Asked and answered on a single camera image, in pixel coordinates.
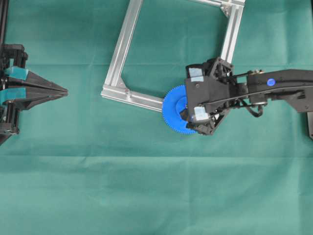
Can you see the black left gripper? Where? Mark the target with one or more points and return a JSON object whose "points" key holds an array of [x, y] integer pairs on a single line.
{"points": [[13, 99]]}

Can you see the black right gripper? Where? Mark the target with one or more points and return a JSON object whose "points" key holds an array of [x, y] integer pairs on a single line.
{"points": [[206, 117]]}

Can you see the blue plastic gear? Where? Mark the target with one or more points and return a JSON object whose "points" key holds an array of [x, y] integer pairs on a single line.
{"points": [[173, 104]]}

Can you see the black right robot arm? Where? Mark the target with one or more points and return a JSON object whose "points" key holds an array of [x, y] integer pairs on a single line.
{"points": [[293, 86]]}

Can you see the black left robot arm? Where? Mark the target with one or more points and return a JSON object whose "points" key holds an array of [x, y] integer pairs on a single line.
{"points": [[3, 22]]}

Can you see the green table cloth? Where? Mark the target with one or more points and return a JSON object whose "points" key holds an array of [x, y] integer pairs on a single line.
{"points": [[86, 165]]}

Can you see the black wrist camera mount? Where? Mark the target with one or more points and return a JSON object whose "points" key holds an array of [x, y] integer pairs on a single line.
{"points": [[207, 91]]}

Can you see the aluminium extrusion frame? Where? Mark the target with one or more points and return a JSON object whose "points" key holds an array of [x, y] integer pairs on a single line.
{"points": [[114, 87]]}

